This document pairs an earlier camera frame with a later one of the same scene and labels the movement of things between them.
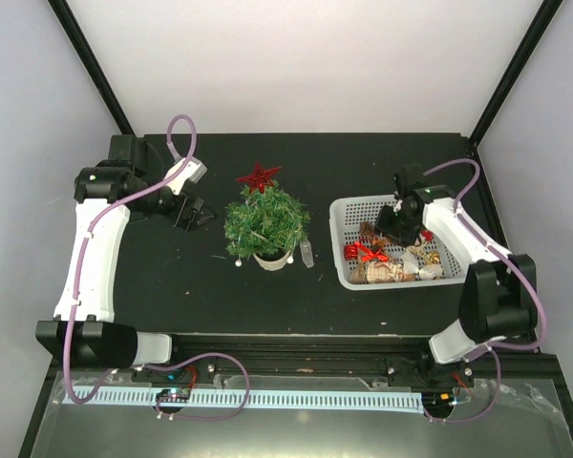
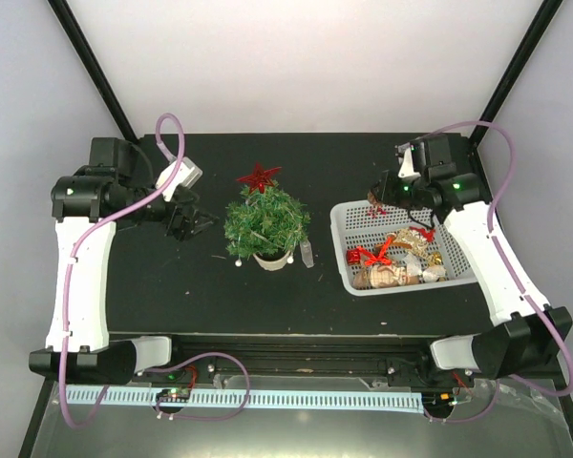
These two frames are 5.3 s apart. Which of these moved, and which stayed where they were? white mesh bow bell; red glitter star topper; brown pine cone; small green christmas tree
Moved: brown pine cone
Stayed: small green christmas tree; white mesh bow bell; red glitter star topper
